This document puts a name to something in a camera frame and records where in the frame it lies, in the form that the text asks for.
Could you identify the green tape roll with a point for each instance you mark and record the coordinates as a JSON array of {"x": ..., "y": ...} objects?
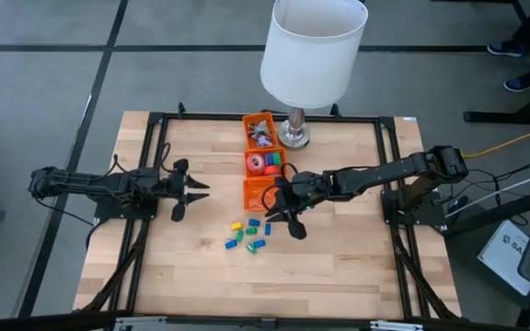
[{"x": 277, "y": 158}]

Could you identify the orange plastic basket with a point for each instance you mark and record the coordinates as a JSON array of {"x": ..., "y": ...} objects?
[
  {"x": 252, "y": 193},
  {"x": 285, "y": 171},
  {"x": 248, "y": 140}
]

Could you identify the white shade table lamp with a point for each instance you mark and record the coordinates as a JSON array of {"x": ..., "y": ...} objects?
[{"x": 311, "y": 55}]

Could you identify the white printed box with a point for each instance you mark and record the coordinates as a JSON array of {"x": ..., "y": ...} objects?
[{"x": 499, "y": 257}]

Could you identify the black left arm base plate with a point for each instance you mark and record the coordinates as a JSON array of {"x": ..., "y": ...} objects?
[{"x": 108, "y": 213}]

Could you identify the yellow stapler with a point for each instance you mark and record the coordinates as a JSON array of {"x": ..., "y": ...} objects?
[{"x": 236, "y": 225}]

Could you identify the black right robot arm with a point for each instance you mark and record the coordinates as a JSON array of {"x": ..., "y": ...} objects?
[{"x": 375, "y": 174}]

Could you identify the purple staple remover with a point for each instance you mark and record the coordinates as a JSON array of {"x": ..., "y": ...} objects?
[{"x": 263, "y": 140}]

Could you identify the green stapler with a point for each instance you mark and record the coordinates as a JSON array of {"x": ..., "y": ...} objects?
[
  {"x": 251, "y": 248},
  {"x": 251, "y": 231},
  {"x": 239, "y": 236}
]

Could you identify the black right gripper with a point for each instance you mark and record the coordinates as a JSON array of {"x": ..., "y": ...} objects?
[{"x": 306, "y": 190}]

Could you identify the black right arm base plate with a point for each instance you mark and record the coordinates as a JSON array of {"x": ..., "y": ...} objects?
[{"x": 433, "y": 216}]

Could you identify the black camera rail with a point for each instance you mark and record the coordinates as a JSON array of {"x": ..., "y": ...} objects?
[{"x": 39, "y": 324}]

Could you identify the grey staple remover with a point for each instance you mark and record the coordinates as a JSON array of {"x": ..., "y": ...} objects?
[{"x": 255, "y": 133}]

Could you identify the pink tape roll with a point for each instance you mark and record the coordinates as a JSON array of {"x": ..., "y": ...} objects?
[{"x": 248, "y": 162}]

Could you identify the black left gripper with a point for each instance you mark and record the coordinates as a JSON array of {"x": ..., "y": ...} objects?
[{"x": 180, "y": 189}]

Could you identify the silver bracket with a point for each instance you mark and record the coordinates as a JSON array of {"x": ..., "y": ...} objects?
[
  {"x": 141, "y": 323},
  {"x": 396, "y": 326}
]

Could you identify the black table leg bar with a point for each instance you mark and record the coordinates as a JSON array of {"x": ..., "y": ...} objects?
[{"x": 499, "y": 211}]

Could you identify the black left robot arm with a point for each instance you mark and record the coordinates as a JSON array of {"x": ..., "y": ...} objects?
[{"x": 85, "y": 184}]

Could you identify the black desk frame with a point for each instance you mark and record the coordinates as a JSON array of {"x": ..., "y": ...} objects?
[{"x": 499, "y": 117}]

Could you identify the blue shoe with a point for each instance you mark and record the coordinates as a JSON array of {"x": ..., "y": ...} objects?
[
  {"x": 520, "y": 85},
  {"x": 506, "y": 49}
]

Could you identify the black aluminium table frame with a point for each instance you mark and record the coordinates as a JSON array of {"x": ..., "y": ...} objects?
[{"x": 200, "y": 116}]

